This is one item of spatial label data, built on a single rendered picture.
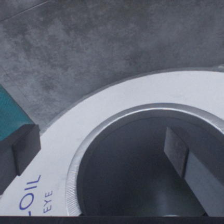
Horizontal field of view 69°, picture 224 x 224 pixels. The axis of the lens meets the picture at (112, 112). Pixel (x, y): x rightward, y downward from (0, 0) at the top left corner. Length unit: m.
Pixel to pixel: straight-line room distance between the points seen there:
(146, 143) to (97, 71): 0.64
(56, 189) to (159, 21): 1.00
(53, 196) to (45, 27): 0.99
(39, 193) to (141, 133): 0.50
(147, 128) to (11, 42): 1.09
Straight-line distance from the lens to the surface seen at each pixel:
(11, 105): 1.78
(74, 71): 1.28
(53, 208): 0.61
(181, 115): 0.71
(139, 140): 0.86
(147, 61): 1.18
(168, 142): 0.16
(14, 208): 0.71
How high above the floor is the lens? 1.08
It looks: 49 degrees down
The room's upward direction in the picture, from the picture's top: 171 degrees counter-clockwise
